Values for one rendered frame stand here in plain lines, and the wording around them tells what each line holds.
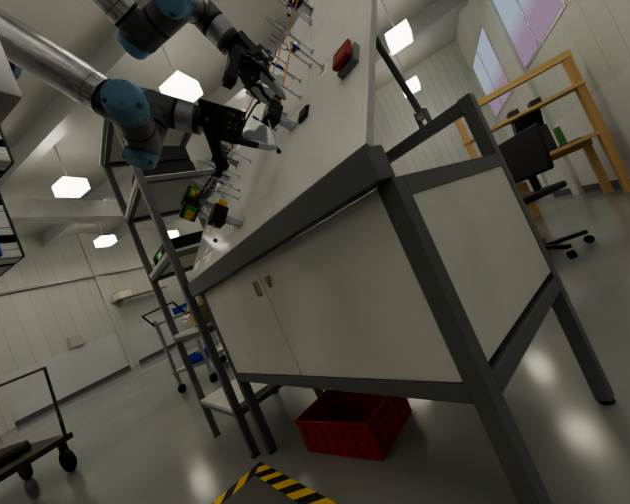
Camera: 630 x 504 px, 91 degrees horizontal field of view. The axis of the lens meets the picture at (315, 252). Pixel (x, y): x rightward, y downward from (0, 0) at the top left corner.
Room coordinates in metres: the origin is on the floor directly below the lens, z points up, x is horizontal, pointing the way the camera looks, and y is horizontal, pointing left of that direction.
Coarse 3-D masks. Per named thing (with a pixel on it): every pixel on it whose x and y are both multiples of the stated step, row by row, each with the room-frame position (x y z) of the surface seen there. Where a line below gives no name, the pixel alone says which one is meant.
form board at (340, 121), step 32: (320, 0) 1.06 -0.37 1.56; (352, 0) 0.79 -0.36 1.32; (320, 32) 0.94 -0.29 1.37; (352, 32) 0.73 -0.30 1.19; (288, 64) 1.15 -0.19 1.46; (288, 96) 1.02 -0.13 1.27; (320, 96) 0.77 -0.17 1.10; (352, 96) 0.63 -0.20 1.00; (320, 128) 0.71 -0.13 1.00; (352, 128) 0.58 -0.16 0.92; (256, 160) 1.10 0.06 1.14; (288, 160) 0.82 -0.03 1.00; (320, 160) 0.66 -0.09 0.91; (256, 192) 0.98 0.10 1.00; (288, 192) 0.75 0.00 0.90; (224, 224) 1.21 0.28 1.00; (256, 224) 0.88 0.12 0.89
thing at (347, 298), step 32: (320, 224) 0.72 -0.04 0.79; (352, 224) 0.65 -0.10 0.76; (384, 224) 0.59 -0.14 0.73; (288, 256) 0.85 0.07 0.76; (320, 256) 0.76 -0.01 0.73; (352, 256) 0.68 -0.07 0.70; (384, 256) 0.62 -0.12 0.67; (288, 288) 0.90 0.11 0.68; (320, 288) 0.79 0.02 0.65; (352, 288) 0.71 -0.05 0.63; (384, 288) 0.64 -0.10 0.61; (416, 288) 0.59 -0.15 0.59; (288, 320) 0.96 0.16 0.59; (320, 320) 0.84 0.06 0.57; (352, 320) 0.74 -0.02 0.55; (384, 320) 0.67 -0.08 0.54; (416, 320) 0.61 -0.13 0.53; (320, 352) 0.88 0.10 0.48; (352, 352) 0.78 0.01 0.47; (384, 352) 0.70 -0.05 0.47; (416, 352) 0.64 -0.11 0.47; (448, 352) 0.58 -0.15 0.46
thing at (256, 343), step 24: (216, 288) 1.29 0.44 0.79; (240, 288) 1.13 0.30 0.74; (264, 288) 1.00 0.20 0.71; (216, 312) 1.38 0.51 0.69; (240, 312) 1.19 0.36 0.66; (264, 312) 1.05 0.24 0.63; (240, 336) 1.26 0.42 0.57; (264, 336) 1.11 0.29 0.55; (240, 360) 1.34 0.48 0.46; (264, 360) 1.17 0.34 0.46; (288, 360) 1.03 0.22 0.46
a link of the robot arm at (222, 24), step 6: (216, 18) 0.77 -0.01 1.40; (222, 18) 0.78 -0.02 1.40; (210, 24) 0.77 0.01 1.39; (216, 24) 0.77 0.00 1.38; (222, 24) 0.77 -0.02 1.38; (228, 24) 0.78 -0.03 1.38; (210, 30) 0.78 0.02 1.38; (216, 30) 0.78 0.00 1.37; (222, 30) 0.78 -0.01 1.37; (228, 30) 0.78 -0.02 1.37; (210, 36) 0.79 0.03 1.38; (216, 36) 0.78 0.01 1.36; (222, 36) 0.78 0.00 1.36; (216, 42) 0.79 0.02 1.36
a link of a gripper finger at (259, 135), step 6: (258, 126) 0.77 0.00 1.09; (264, 126) 0.77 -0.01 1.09; (246, 132) 0.77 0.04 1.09; (252, 132) 0.78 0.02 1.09; (258, 132) 0.78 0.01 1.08; (264, 132) 0.78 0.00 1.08; (246, 138) 0.79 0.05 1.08; (252, 138) 0.78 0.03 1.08; (258, 138) 0.79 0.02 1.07; (264, 138) 0.79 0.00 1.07; (264, 144) 0.79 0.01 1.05; (270, 150) 0.81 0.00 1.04
